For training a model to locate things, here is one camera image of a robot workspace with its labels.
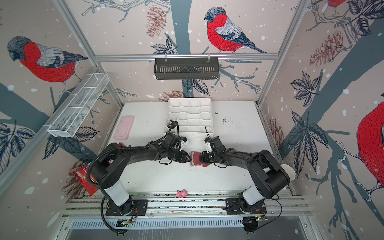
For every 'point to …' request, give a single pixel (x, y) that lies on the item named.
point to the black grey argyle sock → (172, 124)
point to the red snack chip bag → (81, 174)
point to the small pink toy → (181, 194)
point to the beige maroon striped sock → (195, 159)
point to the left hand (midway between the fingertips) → (189, 160)
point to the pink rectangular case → (122, 131)
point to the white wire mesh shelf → (78, 104)
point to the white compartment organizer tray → (193, 116)
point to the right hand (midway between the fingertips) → (200, 160)
